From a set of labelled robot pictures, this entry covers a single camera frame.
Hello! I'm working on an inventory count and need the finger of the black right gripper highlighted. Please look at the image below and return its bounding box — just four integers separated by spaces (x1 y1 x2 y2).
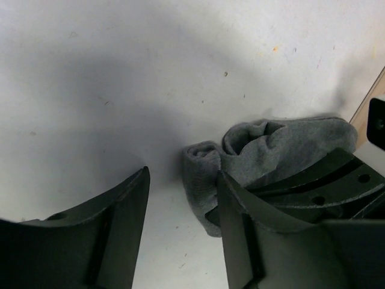
235 149 384 225

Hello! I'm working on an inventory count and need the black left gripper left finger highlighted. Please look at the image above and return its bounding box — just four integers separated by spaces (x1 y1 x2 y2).
1 167 150 288

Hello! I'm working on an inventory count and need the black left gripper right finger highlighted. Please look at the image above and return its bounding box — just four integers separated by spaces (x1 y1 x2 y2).
217 172 384 288

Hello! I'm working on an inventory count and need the grey sock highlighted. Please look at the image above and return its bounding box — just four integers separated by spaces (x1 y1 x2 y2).
182 116 358 237

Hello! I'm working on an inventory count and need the wooden compartment tray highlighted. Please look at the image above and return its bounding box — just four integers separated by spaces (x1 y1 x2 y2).
350 68 384 126

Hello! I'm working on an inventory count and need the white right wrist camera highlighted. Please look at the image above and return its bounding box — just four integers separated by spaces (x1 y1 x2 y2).
357 95 384 176

